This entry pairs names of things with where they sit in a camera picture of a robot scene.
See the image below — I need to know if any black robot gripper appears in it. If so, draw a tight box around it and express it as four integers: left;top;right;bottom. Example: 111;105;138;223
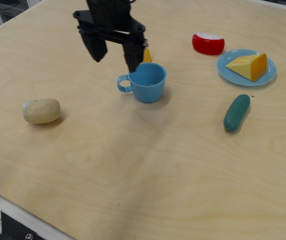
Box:
73;0;148;73

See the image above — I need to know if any green toy cucumber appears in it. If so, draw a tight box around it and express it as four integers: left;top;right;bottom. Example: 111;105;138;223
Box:
223;94;251;132

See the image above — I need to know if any blue plastic cup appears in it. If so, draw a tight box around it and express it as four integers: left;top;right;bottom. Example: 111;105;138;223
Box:
117;62;167;104

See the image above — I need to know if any yellow toy corn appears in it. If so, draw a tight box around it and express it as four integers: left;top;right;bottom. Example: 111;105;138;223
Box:
143;47;152;63

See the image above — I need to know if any red toy cheese wheel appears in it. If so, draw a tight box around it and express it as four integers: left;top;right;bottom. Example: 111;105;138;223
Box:
192;32;225;56

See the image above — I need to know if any beige toy potato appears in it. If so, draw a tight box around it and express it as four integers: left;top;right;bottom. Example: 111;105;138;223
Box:
22;98;61;124

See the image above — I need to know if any yellow toy cheese wedge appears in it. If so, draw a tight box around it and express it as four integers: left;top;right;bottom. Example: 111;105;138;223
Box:
225;53;268;82

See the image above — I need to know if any aluminium table frame rail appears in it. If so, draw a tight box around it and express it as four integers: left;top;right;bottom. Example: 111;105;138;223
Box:
0;196;73;240

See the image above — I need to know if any black corner bracket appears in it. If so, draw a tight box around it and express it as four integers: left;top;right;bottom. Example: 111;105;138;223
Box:
0;211;45;240

